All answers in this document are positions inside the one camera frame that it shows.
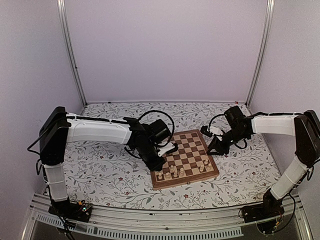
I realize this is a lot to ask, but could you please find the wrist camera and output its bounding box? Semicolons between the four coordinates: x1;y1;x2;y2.
200;125;224;141
157;142;179;157

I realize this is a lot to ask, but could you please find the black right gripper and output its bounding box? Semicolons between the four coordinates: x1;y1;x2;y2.
206;127;248;156

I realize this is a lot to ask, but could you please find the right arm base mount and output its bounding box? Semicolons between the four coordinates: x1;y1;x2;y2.
239;189;285;235

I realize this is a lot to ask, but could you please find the light chess bishop piece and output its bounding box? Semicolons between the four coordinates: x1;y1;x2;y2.
173;170;178;178

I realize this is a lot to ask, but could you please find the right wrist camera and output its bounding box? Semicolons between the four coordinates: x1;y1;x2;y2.
200;125;224;141

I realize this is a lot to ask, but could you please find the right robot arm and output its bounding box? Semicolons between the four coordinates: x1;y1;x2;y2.
200;106;320;201

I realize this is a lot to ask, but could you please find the light chess king piece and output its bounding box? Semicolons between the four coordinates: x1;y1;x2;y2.
178;167;185;177

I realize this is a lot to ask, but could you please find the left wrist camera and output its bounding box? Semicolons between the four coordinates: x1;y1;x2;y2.
157;142;179;157

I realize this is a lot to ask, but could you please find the floral patterned table mat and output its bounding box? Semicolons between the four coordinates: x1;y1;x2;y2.
63;102;281;210

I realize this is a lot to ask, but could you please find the front aluminium rail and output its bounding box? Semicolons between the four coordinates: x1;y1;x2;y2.
21;194;315;240

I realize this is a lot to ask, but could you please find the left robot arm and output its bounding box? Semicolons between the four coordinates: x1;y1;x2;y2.
27;106;177;217

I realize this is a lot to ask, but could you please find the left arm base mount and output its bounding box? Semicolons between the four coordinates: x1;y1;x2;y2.
48;198;93;223

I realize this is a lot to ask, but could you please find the wooden chess board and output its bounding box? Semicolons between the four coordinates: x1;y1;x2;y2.
150;129;220;190

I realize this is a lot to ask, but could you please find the right aluminium frame post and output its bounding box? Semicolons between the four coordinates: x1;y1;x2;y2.
245;0;275;108

